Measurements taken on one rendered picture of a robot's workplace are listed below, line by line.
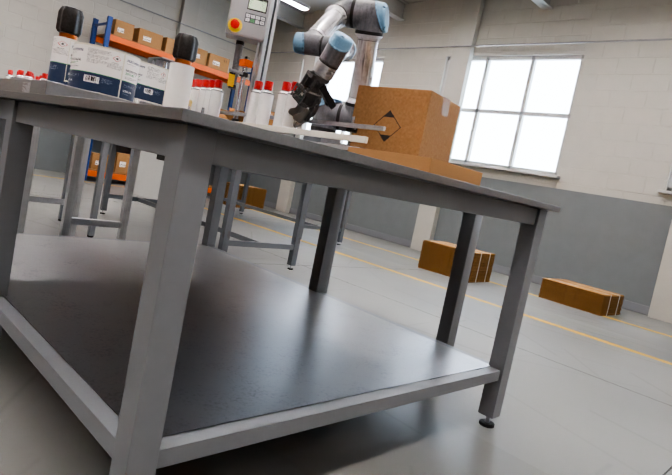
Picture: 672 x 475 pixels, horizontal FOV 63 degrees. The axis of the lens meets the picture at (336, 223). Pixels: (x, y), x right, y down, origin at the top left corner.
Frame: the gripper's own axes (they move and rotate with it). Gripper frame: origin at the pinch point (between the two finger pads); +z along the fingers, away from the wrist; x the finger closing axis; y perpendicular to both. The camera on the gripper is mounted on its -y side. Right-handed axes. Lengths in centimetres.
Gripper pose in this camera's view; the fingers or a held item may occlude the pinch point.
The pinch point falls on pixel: (297, 124)
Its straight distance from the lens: 200.9
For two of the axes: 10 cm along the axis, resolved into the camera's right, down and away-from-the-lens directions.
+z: -5.2, 7.5, 4.1
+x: 5.0, 6.6, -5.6
